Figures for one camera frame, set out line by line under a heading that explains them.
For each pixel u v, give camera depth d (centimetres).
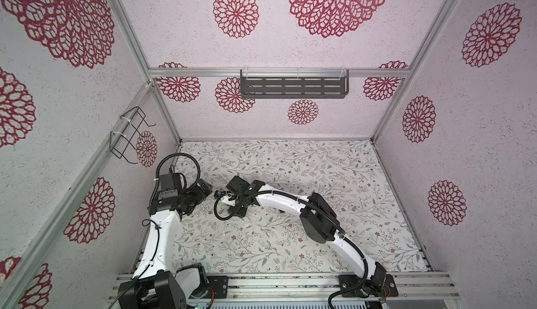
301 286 76
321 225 58
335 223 62
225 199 83
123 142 76
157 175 62
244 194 72
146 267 41
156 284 39
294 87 100
